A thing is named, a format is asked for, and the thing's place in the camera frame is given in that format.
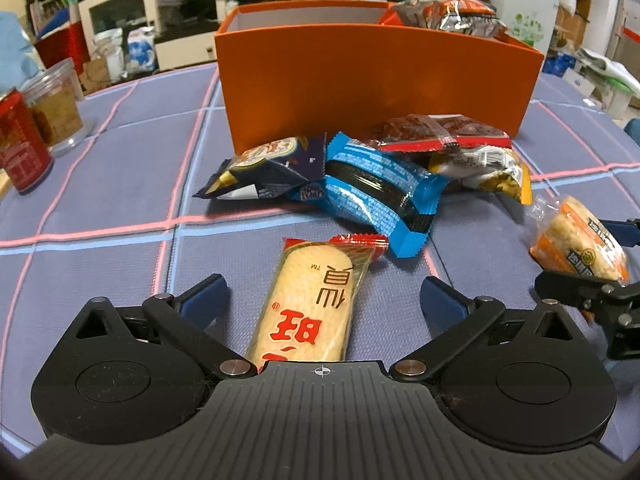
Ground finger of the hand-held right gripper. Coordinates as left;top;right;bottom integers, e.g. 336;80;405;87
597;217;640;250
534;270;640;361

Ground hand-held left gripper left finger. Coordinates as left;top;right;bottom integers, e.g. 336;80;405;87
74;274;259;379

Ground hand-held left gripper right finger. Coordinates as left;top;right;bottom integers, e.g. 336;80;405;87
390;276;577;381

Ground orange rice cracker packet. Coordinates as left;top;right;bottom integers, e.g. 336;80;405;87
529;195;632;283

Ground yellow rice cracker packet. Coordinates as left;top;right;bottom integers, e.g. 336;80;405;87
247;234;390;365

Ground orange cardboard box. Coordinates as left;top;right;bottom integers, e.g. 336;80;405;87
214;1;545;156

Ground red-brown clear snack packet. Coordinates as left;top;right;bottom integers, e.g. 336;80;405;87
367;114;514;152
392;0;498;30

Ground blue cookie packet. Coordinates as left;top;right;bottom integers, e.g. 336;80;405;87
320;131;451;258

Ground yellow snack packet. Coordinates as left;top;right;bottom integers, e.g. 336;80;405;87
427;146;534;206

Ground purple plaid tablecloth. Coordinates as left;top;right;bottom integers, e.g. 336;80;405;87
0;62;640;461

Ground navy snack packet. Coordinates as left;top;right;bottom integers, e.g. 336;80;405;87
192;134;329;202

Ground clear plastic jar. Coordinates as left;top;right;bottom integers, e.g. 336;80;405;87
21;57;95;157

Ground red can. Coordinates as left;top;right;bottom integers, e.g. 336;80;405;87
0;87;55;195

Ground white fridge with green print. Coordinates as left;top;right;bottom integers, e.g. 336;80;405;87
465;0;562;52

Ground blue and white bag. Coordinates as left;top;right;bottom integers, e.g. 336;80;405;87
125;27;162;74

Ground dark foil snack packet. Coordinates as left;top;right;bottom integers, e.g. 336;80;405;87
434;12;509;41

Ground red bag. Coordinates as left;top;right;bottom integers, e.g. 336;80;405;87
34;24;92;70

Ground white glass-door cabinet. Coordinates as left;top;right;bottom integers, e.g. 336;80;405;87
77;0;168;50

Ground blue star-print cloth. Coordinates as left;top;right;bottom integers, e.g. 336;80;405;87
0;10;47;92

